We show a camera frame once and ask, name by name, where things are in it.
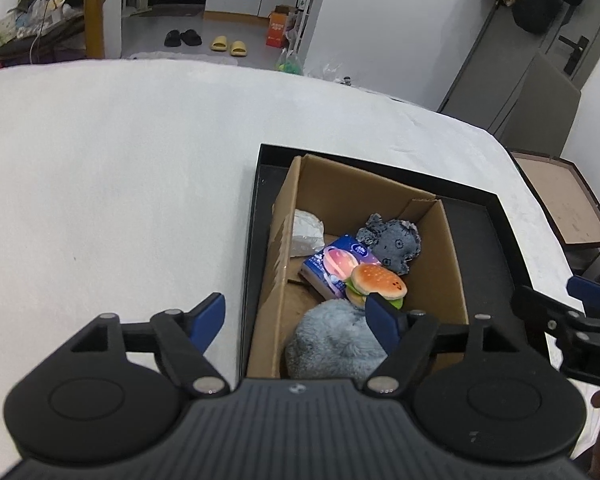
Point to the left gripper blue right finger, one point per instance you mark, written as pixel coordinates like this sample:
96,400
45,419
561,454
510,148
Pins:
387,323

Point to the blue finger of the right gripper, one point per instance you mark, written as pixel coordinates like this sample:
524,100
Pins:
587,291

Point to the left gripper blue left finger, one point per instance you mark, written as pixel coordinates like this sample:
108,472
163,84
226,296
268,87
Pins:
204,322

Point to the burger plush toy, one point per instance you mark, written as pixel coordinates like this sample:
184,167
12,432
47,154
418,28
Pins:
367,278

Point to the grey fluffy plush toy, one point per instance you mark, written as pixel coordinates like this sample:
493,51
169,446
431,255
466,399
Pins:
333,340

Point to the blue tissue packet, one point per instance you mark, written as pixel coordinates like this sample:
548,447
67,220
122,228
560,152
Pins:
328,270

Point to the grey denim octopus toy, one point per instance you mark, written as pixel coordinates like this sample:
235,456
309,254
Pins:
395,243

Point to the white paper ball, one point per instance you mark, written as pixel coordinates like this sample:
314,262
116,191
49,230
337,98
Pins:
307,236

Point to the brown cardboard box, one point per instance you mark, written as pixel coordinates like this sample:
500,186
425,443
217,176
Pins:
336,235

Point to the framed cork board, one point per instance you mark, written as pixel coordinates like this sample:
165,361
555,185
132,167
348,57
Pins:
573,209

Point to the black shallow tray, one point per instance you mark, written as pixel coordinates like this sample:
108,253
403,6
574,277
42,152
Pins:
487,252

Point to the white table cloth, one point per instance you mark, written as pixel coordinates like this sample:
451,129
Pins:
125,187

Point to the grey leaning panel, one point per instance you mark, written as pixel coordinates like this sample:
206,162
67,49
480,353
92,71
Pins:
542,117

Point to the green plastic bag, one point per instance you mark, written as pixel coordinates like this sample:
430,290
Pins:
289,63

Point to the right yellow slipper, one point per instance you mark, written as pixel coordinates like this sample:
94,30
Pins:
238,49

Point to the yellow slipper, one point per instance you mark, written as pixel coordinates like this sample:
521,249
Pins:
219,44
238,49

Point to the left yellow slipper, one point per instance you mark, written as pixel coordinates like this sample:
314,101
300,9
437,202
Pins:
219,44

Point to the left black slipper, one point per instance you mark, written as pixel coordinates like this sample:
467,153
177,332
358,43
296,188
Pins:
173,39

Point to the black slipper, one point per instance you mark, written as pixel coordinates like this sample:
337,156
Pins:
191,38
173,39

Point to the right black slipper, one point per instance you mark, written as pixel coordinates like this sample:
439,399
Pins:
191,38

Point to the orange cardboard box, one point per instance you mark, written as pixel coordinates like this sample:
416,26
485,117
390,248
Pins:
280,25

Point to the grey door with handle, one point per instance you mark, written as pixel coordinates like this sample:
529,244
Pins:
487,86

